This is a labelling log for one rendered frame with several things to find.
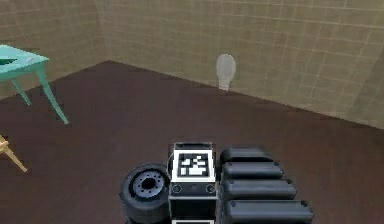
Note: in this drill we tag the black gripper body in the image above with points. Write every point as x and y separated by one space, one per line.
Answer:
146 193

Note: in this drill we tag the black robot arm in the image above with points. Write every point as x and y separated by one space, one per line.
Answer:
253 190

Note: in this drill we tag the light wooden chair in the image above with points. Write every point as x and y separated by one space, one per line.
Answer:
10 155

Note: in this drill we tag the teal table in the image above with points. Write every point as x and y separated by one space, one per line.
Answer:
23 65

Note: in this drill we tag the dark object on teal table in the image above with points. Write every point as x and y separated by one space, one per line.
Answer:
6 61

